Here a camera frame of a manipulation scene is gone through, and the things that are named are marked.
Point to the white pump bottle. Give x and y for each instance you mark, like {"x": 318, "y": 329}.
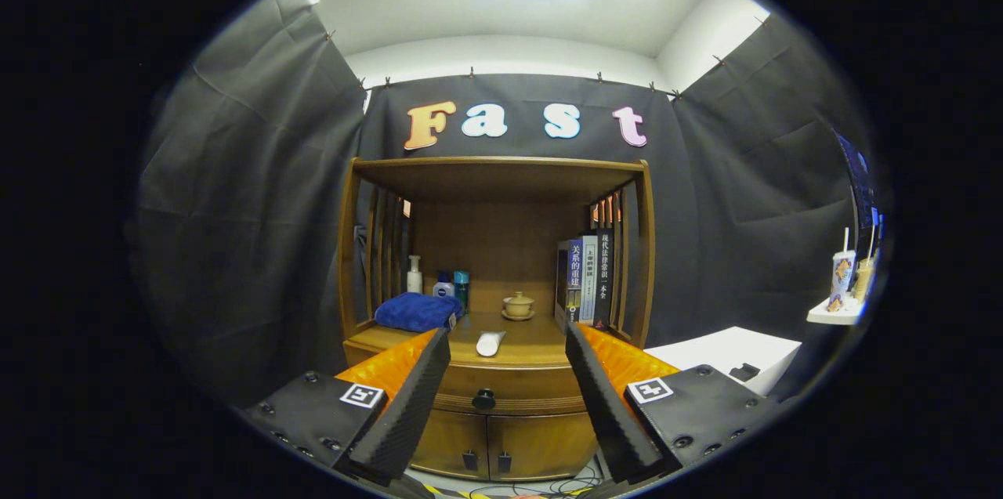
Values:
{"x": 414, "y": 280}

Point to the white table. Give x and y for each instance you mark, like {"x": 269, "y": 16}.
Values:
{"x": 721, "y": 350}

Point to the book with grey spine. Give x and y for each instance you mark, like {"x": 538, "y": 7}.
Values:
{"x": 588, "y": 272}

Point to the book with black spine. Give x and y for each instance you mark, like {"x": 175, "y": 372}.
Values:
{"x": 603, "y": 280}

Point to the white bottle with blue cap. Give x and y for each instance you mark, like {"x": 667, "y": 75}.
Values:
{"x": 443, "y": 289}

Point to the blue translucent bottle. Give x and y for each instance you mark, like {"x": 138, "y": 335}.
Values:
{"x": 461, "y": 287}

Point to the small white shelf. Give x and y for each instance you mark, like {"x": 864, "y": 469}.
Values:
{"x": 831, "y": 317}

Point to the beige lidded teacup with saucer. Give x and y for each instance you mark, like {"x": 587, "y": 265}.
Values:
{"x": 518, "y": 306}

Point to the wooden drawer with black knob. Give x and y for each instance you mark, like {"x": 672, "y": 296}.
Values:
{"x": 525, "y": 385}

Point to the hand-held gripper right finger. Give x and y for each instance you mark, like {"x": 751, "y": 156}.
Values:
{"x": 615, "y": 413}

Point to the book with blue spine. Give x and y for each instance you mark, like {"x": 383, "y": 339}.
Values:
{"x": 574, "y": 280}

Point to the blue towel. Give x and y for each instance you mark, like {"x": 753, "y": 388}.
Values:
{"x": 415, "y": 312}

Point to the printed cup with straw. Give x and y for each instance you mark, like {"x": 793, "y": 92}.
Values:
{"x": 841, "y": 272}

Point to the small black object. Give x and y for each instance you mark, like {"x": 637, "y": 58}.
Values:
{"x": 744, "y": 372}

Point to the dark monitor screen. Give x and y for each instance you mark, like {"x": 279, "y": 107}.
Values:
{"x": 862, "y": 186}

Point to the wooden cabinet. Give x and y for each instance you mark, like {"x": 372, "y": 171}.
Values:
{"x": 501, "y": 248}

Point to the wooden cabinet door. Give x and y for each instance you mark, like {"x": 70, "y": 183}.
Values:
{"x": 447, "y": 444}
{"x": 548, "y": 444}

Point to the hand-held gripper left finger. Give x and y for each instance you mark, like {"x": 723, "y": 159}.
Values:
{"x": 403, "y": 413}

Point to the wooden countertop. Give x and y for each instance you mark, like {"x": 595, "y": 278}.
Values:
{"x": 533, "y": 342}

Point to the white tube with green cap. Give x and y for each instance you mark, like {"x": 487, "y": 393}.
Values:
{"x": 490, "y": 344}

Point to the brown drink cup with straw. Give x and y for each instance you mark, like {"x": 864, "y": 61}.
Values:
{"x": 864, "y": 276}

